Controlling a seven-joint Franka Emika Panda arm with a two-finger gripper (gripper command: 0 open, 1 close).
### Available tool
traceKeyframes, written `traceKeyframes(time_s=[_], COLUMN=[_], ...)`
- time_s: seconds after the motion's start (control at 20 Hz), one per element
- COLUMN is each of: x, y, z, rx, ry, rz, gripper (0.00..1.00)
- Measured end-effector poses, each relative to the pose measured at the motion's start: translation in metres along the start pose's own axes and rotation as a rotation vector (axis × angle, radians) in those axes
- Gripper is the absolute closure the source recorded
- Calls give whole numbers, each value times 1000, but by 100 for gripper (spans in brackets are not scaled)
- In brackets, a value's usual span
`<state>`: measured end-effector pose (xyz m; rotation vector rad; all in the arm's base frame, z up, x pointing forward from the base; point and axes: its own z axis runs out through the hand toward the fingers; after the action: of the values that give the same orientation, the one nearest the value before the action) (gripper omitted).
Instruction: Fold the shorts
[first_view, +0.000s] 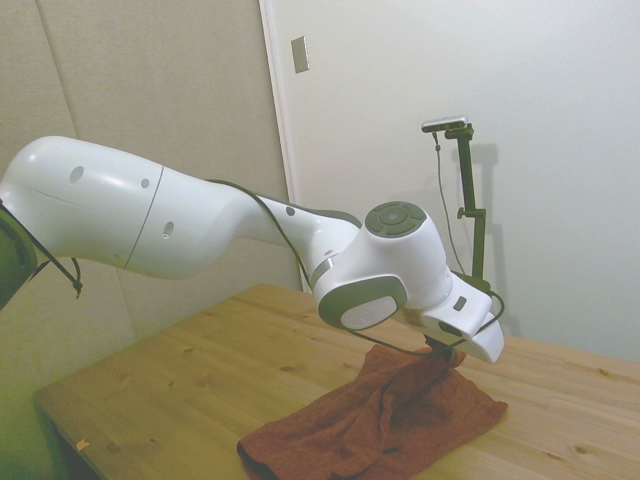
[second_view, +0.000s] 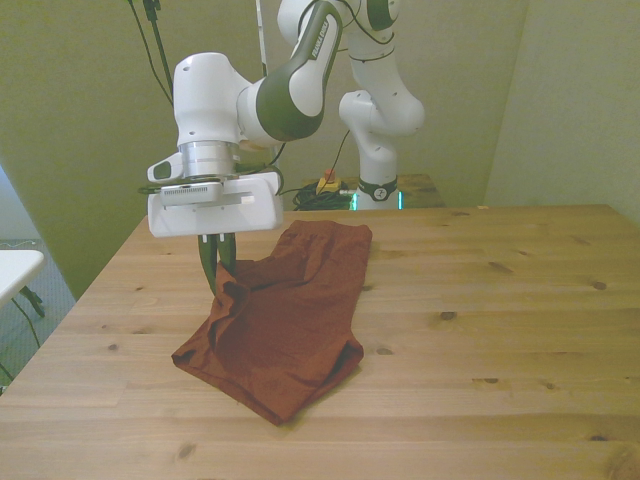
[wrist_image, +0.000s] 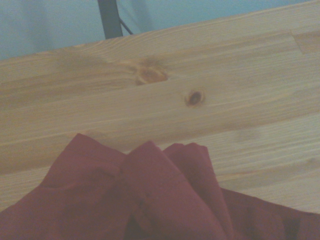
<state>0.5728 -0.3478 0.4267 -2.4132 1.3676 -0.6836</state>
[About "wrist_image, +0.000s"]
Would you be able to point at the rust red shorts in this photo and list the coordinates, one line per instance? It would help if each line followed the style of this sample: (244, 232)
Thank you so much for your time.
(150, 200)

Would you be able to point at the dark olive camera stand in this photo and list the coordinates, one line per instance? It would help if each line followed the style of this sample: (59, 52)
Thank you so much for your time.
(110, 20)

